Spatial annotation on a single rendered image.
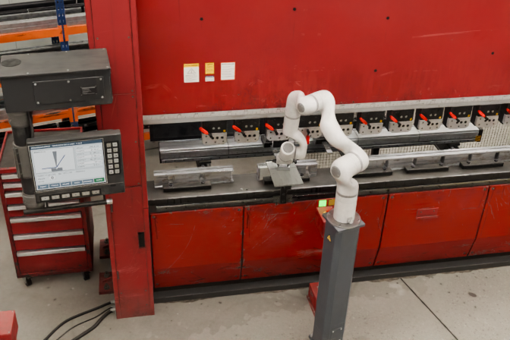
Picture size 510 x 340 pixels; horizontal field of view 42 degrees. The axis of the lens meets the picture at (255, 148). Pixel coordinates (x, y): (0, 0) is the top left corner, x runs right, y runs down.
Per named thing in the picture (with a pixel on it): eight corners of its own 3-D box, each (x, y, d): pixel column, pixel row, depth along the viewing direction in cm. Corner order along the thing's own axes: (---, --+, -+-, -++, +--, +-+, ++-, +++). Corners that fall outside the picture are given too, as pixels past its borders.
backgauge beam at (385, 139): (159, 164, 436) (159, 151, 430) (158, 153, 447) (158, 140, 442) (480, 142, 476) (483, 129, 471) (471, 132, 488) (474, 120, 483)
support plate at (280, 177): (275, 187, 399) (275, 185, 398) (266, 163, 421) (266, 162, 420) (303, 184, 402) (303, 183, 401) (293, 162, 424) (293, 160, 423)
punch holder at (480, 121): (475, 127, 433) (480, 105, 425) (469, 121, 440) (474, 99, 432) (495, 126, 436) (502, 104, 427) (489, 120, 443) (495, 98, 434)
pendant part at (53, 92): (23, 225, 341) (-4, 76, 297) (24, 198, 361) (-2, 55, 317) (123, 212, 354) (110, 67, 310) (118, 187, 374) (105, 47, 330)
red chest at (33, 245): (19, 293, 453) (-5, 171, 400) (26, 246, 495) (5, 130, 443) (94, 285, 461) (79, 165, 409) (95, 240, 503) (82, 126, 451)
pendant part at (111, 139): (36, 204, 334) (26, 143, 315) (36, 190, 344) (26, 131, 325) (125, 193, 345) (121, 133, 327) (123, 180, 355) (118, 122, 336)
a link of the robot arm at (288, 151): (294, 149, 399) (279, 147, 399) (297, 142, 387) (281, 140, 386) (294, 162, 396) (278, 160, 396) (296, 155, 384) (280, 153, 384)
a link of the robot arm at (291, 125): (312, 111, 381) (304, 154, 398) (284, 108, 380) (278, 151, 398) (313, 120, 373) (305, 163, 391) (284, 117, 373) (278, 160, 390)
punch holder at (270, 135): (266, 141, 409) (268, 118, 400) (263, 134, 416) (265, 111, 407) (290, 140, 411) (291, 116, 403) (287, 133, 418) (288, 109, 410)
